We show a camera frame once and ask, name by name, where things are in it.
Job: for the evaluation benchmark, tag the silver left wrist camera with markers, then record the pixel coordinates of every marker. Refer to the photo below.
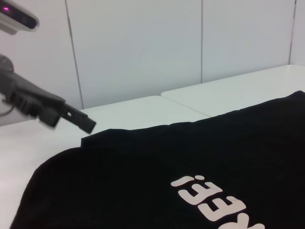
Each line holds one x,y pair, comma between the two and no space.
16,16

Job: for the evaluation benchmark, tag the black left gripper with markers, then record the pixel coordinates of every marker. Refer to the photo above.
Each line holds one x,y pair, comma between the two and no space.
28,95

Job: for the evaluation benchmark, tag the black shirt with white print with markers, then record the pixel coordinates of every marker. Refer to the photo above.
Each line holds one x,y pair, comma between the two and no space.
143,179

